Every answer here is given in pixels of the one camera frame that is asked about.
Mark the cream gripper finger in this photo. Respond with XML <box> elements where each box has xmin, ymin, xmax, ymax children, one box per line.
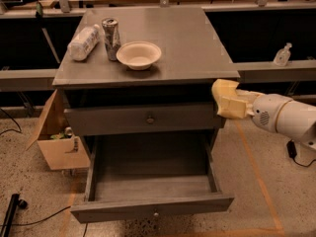
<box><xmin>217</xmin><ymin>96</ymin><xmax>247</xmax><ymax>119</ymax></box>

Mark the crushed silver can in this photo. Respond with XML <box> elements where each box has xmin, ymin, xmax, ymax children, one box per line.
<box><xmin>102</xmin><ymin>18</ymin><xmax>120</xmax><ymax>61</ymax></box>

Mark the black power adapter with cable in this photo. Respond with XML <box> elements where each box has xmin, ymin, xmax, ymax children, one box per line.
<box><xmin>286</xmin><ymin>140</ymin><xmax>316</xmax><ymax>168</ymax></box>

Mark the yellow sponge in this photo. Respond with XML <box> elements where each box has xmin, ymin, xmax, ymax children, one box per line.
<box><xmin>211</xmin><ymin>79</ymin><xmax>239</xmax><ymax>105</ymax></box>

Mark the cardboard box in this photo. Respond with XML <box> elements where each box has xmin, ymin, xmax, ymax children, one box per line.
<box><xmin>26</xmin><ymin>90</ymin><xmax>90</xmax><ymax>170</ymax></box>

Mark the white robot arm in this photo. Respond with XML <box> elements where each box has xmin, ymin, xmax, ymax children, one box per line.
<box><xmin>213</xmin><ymin>90</ymin><xmax>316</xmax><ymax>150</ymax></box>

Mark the grey metal rail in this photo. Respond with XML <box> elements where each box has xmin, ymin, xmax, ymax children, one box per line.
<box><xmin>0</xmin><ymin>69</ymin><xmax>56</xmax><ymax>92</ymax></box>

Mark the open grey lower drawer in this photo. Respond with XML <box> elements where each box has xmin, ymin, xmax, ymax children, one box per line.
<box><xmin>71</xmin><ymin>131</ymin><xmax>234</xmax><ymax>223</ymax></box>

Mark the black floor cable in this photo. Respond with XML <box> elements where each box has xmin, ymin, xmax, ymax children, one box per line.
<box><xmin>0</xmin><ymin>204</ymin><xmax>89</xmax><ymax>237</ymax></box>

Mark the grey wooden drawer cabinet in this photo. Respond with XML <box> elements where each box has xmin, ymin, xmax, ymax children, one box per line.
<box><xmin>51</xmin><ymin>5</ymin><xmax>241</xmax><ymax>224</ymax></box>

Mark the black bar on floor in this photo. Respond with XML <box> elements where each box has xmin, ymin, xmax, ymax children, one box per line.
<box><xmin>0</xmin><ymin>194</ymin><xmax>28</xmax><ymax>237</ymax></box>

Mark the clear plastic bottle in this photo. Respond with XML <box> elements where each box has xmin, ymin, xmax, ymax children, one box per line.
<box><xmin>67</xmin><ymin>25</ymin><xmax>100</xmax><ymax>61</ymax></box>

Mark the closed grey upper drawer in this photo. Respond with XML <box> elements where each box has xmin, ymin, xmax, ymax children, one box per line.
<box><xmin>64</xmin><ymin>103</ymin><xmax>225</xmax><ymax>136</ymax></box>

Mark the white paper bowl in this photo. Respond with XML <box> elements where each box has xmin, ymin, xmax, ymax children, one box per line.
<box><xmin>117</xmin><ymin>41</ymin><xmax>162</xmax><ymax>70</ymax></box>

